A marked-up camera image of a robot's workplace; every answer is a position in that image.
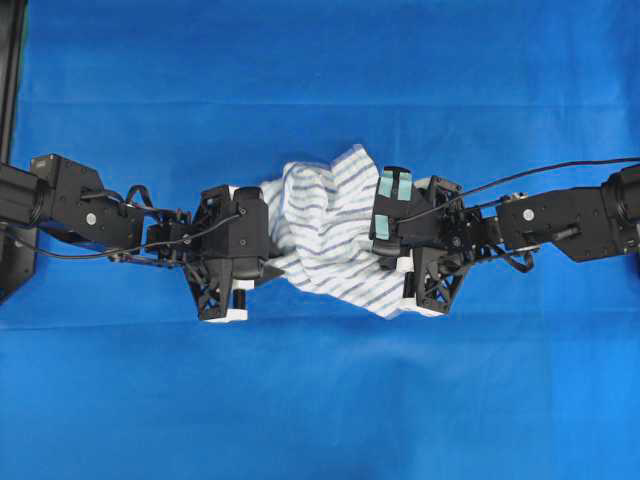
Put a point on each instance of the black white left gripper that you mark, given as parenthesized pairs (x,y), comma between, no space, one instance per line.
(174,239)

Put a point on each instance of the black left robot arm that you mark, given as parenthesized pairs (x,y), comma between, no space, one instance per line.
(68,201)

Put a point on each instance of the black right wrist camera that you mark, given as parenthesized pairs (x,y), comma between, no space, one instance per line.
(397,197)

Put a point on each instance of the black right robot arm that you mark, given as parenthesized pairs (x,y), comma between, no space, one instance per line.
(584,223)

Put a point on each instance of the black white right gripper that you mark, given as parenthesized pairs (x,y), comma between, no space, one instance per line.
(434,257)

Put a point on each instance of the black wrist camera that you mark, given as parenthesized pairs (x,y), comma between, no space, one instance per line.
(243,240)
(397,197)

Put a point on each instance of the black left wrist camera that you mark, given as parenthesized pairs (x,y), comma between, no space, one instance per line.
(243,240)

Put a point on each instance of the white blue-striped towel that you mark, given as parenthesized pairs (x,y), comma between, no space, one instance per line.
(319,221)

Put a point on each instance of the blue table cloth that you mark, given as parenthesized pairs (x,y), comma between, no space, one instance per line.
(106,371)

